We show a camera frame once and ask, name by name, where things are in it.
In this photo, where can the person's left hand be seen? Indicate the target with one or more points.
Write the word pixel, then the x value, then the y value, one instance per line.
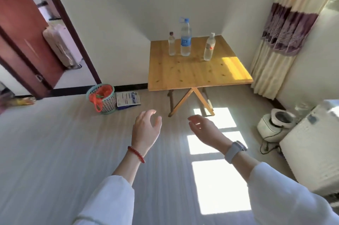
pixel 144 132

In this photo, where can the person's right hand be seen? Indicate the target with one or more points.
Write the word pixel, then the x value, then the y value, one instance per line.
pixel 209 133

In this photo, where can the person's left thumb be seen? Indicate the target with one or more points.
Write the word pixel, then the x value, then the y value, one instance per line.
pixel 157 124

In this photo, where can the person's right thumb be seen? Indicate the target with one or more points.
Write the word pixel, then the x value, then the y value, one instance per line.
pixel 196 130

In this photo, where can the person's left forearm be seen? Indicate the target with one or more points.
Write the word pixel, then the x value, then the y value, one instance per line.
pixel 116 190

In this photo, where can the person's right forearm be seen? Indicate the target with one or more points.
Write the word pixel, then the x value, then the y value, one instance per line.
pixel 275 193

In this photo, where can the blue white printed booklet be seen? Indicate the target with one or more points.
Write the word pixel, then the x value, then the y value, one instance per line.
pixel 127 99

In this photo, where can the grey wrist watch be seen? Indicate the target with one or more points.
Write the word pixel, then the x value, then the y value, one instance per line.
pixel 235 151

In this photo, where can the wooden folding table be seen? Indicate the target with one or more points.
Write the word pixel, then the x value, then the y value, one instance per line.
pixel 196 71

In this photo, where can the teal woven waste basket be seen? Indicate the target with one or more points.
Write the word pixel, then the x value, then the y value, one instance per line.
pixel 104 99

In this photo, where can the orange plastic bag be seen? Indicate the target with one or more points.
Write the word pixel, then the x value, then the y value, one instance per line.
pixel 100 96

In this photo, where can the small dark cap clear bottle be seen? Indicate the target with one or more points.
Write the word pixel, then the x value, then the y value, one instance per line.
pixel 172 45

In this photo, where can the white rice cooker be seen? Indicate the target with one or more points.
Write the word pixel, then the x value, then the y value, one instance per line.
pixel 276 124

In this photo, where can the white cap clear bottle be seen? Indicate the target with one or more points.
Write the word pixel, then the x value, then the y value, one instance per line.
pixel 209 47

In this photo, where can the large blue label water bottle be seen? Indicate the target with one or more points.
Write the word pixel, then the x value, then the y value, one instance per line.
pixel 186 38

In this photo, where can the white appliance box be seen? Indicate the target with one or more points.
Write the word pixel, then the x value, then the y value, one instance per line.
pixel 313 150

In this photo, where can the cream suitcase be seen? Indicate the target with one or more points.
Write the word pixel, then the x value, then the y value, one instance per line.
pixel 61 47

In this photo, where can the cream purple curtain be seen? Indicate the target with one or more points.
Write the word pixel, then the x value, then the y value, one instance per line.
pixel 283 34

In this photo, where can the yellow snack packet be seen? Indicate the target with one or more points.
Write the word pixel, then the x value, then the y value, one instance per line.
pixel 24 101

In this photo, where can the brown wooden door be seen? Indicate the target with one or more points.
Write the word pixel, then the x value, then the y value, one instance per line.
pixel 23 31

